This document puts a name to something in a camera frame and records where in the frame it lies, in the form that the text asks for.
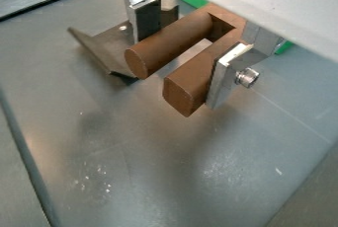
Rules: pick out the black curved fixture stand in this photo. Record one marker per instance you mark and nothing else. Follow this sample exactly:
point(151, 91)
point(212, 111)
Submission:
point(107, 46)

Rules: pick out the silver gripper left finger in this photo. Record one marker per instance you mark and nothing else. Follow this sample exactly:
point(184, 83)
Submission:
point(140, 7)

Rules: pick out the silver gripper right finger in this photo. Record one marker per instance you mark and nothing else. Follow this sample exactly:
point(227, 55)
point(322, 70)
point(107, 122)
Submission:
point(232, 68)

